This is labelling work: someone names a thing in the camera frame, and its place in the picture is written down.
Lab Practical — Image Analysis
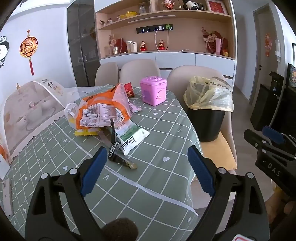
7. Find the black power strip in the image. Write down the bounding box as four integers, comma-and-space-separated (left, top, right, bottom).
136, 24, 173, 33

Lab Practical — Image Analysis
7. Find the wooden wall shelf unit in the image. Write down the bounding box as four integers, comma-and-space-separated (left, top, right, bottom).
94, 0, 236, 61

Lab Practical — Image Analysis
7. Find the yellow plastic bin liner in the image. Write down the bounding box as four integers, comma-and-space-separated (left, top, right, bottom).
183, 76, 234, 112

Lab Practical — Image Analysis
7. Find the pink plastic box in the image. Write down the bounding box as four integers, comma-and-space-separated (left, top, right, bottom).
140, 77, 167, 106

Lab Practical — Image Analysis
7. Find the panda shaped bottle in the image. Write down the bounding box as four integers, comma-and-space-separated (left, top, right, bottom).
183, 0, 200, 10

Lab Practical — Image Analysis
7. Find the green checked tablecloth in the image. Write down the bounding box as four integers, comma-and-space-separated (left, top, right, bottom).
0, 87, 204, 241

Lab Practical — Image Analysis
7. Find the black media stand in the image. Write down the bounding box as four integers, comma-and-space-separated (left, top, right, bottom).
250, 71, 289, 131

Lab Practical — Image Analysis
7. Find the beige dining chair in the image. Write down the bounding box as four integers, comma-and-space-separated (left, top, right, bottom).
95, 62, 119, 87
119, 59, 161, 87
166, 65, 238, 210

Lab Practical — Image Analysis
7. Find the brown long wrapper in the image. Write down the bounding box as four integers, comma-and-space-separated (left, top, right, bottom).
98, 132, 138, 170

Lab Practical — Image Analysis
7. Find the person's right hand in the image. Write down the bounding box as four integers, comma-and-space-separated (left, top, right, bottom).
266, 189, 296, 223

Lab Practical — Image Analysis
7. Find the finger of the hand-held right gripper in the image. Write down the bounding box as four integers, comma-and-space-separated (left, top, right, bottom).
262, 126, 296, 151
244, 129, 296, 160

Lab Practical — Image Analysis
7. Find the white green packet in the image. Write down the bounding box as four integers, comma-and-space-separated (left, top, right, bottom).
114, 120, 149, 156

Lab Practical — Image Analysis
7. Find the large orange snack bag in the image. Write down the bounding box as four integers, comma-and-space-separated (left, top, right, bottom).
75, 83, 132, 130

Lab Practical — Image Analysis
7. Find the dark glass cabinet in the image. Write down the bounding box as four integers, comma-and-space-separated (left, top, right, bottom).
67, 0, 100, 87

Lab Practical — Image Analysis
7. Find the red gift bag with flowers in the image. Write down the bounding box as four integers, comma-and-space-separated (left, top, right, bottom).
109, 35, 126, 55

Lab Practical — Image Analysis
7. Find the red round wall ornament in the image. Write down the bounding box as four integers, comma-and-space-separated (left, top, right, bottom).
20, 30, 38, 76

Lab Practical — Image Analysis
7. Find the mesh food cover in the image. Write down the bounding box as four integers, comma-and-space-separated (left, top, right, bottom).
0, 77, 74, 158

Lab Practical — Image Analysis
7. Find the black stick wrapper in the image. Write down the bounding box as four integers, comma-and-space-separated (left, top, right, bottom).
107, 118, 121, 163

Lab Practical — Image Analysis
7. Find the panda wall clock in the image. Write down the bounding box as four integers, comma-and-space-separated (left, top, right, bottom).
0, 36, 10, 69

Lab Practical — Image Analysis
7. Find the white charger cable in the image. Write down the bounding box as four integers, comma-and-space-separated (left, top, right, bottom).
154, 27, 166, 51

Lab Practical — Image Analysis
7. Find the yellow red snack packet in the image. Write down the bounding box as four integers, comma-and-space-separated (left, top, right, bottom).
74, 129, 100, 136

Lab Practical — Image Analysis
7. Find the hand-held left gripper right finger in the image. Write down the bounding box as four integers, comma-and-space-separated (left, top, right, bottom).
188, 146, 270, 241

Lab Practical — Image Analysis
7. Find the red framed picture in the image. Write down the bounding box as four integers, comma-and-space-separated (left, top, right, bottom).
207, 0, 226, 12

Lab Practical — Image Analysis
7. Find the yellow curved dish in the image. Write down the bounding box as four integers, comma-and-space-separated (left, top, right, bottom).
117, 11, 137, 19

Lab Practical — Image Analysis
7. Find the black trash bin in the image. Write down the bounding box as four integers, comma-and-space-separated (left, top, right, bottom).
186, 107, 226, 142

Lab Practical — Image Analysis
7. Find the yellow seat cushion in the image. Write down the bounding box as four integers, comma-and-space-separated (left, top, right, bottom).
200, 133, 237, 172

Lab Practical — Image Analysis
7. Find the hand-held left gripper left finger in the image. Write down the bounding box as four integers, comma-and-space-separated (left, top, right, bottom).
25, 146, 108, 241

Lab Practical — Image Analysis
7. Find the red hanging door ornament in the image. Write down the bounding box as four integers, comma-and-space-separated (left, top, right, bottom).
265, 33, 271, 57

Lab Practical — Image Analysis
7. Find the grey door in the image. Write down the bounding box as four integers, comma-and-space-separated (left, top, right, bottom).
253, 6, 281, 100

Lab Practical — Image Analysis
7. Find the phone in beige case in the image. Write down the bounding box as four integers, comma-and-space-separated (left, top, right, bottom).
1, 178, 14, 217

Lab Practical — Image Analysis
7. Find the pink wrapper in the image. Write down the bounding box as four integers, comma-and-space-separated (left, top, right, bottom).
128, 100, 142, 113

